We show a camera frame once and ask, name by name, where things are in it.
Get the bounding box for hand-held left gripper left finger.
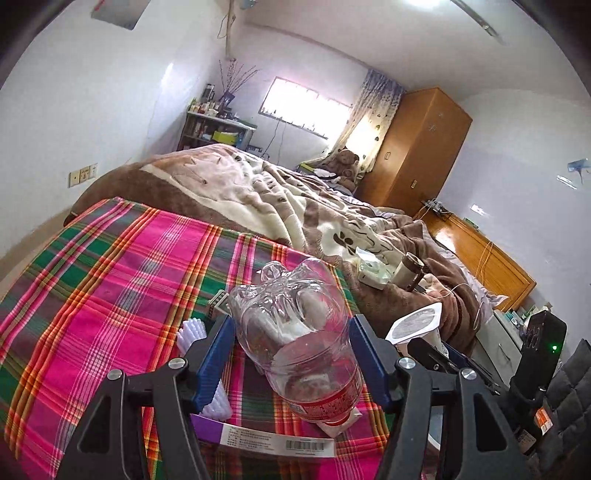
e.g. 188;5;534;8
55;315;237;480

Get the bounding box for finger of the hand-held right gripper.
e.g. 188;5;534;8
443;344;511;395
409;338;455;370

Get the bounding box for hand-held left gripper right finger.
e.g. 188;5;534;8
348;315;532;480

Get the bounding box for white bristle brush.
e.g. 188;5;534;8
178;318;232;421

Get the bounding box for white foil lid yogurt cup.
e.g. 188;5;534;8
385;302;445;358

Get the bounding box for clear plastic bottle red label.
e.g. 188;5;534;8
228;259;365;425

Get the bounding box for white drawer nightstand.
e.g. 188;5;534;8
471;309;527;370

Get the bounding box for small grey printed packet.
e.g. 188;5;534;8
208;290;232;319

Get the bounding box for brown lidded jar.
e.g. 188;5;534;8
392;252;428;292

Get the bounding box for white tissue packet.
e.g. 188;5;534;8
348;247;398;291

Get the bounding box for purple white barcode box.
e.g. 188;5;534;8
189;413;338;460

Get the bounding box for wooden headboard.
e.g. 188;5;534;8
422;210;539;312

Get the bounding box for pink green plaid cloth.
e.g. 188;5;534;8
0;196;398;480

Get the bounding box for power strip with plugs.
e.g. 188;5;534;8
420;198;451;217

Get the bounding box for brown cream patterned blanket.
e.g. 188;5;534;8
62;143;490;356

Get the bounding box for brown teddy bear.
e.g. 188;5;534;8
318;148;361;190

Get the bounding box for wooden wardrobe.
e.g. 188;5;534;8
358;88;474;213

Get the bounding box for cluttered shelf unit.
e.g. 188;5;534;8
178;111;257;151

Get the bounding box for blue patterned curtain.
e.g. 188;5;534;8
330;68;407;174

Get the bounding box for window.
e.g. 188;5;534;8
259;76;354;139

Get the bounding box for dried branches in vase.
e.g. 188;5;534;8
217;58;259;112

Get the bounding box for blue wall ornament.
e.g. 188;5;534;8
556;157;591;188

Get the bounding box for wall socket plate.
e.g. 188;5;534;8
68;162;99;188

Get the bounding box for air conditioner hose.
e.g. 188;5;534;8
223;0;238;58

